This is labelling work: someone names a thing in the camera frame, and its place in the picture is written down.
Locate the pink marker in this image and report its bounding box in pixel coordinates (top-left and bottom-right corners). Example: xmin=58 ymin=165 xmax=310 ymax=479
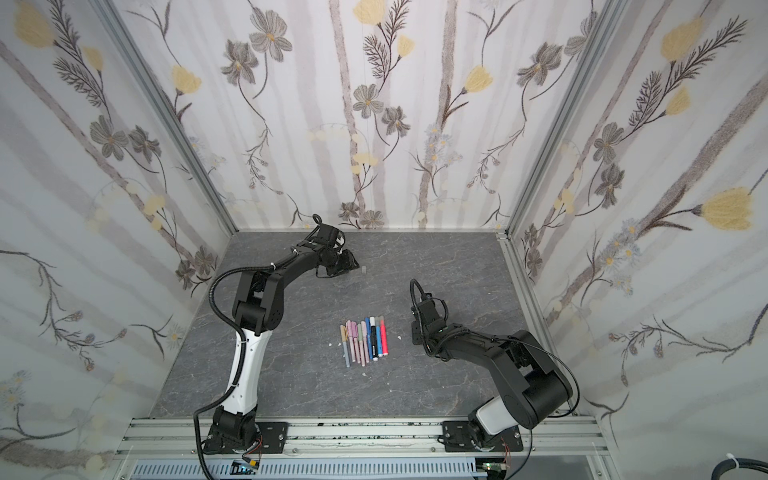
xmin=378 ymin=317 xmax=389 ymax=356

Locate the light blue marker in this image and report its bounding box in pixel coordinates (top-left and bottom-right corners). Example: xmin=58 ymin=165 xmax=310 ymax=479
xmin=372 ymin=317 xmax=384 ymax=358

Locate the black marker white cap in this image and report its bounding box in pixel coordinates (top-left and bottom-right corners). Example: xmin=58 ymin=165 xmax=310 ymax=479
xmin=370 ymin=317 xmax=378 ymax=361

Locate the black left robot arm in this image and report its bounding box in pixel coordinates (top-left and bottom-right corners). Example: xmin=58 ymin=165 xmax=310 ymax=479
xmin=193 ymin=216 xmax=359 ymax=455

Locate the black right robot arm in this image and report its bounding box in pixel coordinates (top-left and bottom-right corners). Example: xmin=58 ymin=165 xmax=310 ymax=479
xmin=411 ymin=294 xmax=574 ymax=451

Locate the dark blue pen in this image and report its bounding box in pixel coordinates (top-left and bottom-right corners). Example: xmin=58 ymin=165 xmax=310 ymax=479
xmin=364 ymin=317 xmax=375 ymax=362

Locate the light pink cap pen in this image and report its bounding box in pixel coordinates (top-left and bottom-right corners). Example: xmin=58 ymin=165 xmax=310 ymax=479
xmin=360 ymin=321 xmax=369 ymax=365

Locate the purple cap pink pen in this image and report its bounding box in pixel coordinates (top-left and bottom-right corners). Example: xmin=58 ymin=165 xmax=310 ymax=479
xmin=352 ymin=321 xmax=360 ymax=364

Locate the green cap pen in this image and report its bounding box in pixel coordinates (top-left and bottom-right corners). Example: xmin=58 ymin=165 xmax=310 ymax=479
xmin=356 ymin=324 xmax=367 ymax=366

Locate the beige cap blue pen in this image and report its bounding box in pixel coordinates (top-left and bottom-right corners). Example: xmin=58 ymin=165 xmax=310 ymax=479
xmin=340 ymin=324 xmax=351 ymax=368

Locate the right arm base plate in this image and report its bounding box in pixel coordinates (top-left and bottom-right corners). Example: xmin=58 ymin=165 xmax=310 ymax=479
xmin=438 ymin=420 xmax=524 ymax=453

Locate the black corrugated left cable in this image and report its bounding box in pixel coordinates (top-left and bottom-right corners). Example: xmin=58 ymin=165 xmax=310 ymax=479
xmin=191 ymin=263 xmax=277 ymax=480

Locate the white vented cable duct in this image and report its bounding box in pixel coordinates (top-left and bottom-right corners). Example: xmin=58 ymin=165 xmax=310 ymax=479
xmin=128 ymin=458 xmax=488 ymax=480

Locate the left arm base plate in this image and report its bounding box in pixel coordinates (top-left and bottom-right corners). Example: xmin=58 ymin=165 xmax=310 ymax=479
xmin=203 ymin=421 xmax=289 ymax=455

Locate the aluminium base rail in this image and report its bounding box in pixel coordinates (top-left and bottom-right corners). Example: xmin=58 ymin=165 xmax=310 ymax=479
xmin=115 ymin=416 xmax=609 ymax=460

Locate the aluminium corner post left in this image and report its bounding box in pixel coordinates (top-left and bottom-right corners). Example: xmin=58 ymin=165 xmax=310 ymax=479
xmin=89 ymin=0 xmax=238 ymax=236

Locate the aluminium corner post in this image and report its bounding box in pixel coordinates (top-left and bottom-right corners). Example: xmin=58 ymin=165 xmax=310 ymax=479
xmin=89 ymin=0 xmax=238 ymax=236
xmin=503 ymin=0 xmax=630 ymax=239

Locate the black cable bottom right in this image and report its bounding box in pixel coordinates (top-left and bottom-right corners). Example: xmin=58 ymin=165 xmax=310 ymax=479
xmin=710 ymin=454 xmax=768 ymax=480

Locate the aluminium corner post right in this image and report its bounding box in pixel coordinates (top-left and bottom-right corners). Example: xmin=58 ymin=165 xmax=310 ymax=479
xmin=503 ymin=0 xmax=630 ymax=239

